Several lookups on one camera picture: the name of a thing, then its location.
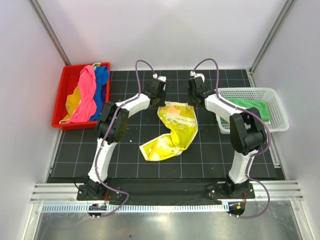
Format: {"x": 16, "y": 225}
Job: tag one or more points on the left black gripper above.
{"x": 163, "y": 103}

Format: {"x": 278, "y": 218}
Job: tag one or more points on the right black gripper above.
{"x": 190, "y": 102}

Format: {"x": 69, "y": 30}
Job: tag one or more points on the yellow towel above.
{"x": 181, "y": 120}

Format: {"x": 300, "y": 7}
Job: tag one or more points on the green towel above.
{"x": 247, "y": 104}

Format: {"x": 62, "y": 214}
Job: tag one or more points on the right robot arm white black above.
{"x": 248, "y": 132}

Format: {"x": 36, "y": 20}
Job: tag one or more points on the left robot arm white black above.
{"x": 111, "y": 128}

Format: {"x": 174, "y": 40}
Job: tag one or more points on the blue towel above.
{"x": 101, "y": 79}

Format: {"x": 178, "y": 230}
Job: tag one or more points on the pink towel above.
{"x": 87, "y": 87}

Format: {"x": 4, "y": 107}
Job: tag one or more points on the orange mustard towel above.
{"x": 72, "y": 100}

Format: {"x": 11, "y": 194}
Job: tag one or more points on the white perforated plastic basket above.
{"x": 278, "y": 119}

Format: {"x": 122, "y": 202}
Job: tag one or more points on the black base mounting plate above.
{"x": 163, "y": 191}

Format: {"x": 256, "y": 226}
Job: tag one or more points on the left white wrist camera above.
{"x": 159, "y": 77}

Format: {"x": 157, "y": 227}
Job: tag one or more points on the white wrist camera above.
{"x": 193, "y": 74}
{"x": 159, "y": 77}

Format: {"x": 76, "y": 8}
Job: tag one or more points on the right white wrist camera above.
{"x": 193, "y": 74}

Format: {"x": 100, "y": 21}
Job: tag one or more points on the slotted white cable duct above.
{"x": 98, "y": 208}

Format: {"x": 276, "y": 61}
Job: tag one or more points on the right aluminium frame post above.
{"x": 280, "y": 19}

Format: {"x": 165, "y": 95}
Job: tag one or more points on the aluminium frame post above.
{"x": 280, "y": 19}
{"x": 49, "y": 30}

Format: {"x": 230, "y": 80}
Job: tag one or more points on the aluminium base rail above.
{"x": 279, "y": 190}

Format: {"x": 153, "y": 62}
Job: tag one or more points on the left aluminium frame post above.
{"x": 49, "y": 30}

